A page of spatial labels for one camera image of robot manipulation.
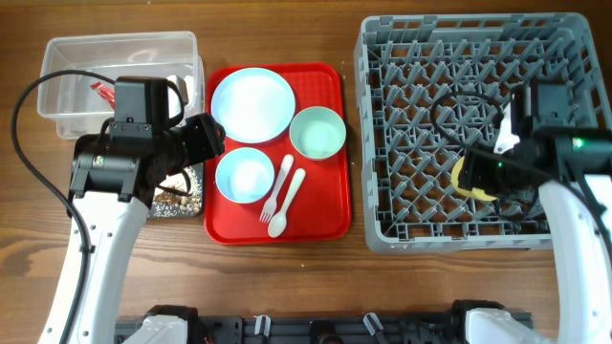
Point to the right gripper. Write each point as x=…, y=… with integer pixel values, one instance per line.
x=473, y=174

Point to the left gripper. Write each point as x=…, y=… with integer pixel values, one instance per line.
x=209, y=141

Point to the yellow plastic cup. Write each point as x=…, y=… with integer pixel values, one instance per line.
x=475, y=193

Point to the white napkin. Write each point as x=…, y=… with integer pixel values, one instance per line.
x=190, y=90

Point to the light blue small bowl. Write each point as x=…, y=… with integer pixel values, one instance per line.
x=244, y=175

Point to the light blue plate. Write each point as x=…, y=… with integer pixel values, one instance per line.
x=254, y=105

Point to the food scraps and rice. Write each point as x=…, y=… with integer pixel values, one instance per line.
x=181, y=195

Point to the white plastic fork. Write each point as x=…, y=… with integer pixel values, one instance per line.
x=269, y=207

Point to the red snack wrapper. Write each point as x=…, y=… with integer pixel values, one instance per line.
x=105, y=92

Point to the white plastic spoon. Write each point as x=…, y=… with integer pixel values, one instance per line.
x=279, y=220

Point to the mint green bowl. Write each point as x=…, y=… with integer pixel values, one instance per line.
x=317, y=133

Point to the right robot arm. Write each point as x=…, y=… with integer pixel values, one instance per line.
x=540, y=148

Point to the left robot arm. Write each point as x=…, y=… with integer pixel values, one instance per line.
x=103, y=232

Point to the grey dishwasher rack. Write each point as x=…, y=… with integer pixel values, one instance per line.
x=460, y=67

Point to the black plastic tray bin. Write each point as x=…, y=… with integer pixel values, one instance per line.
x=162, y=172

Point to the clear plastic bin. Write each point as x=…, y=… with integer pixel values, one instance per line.
x=69, y=100

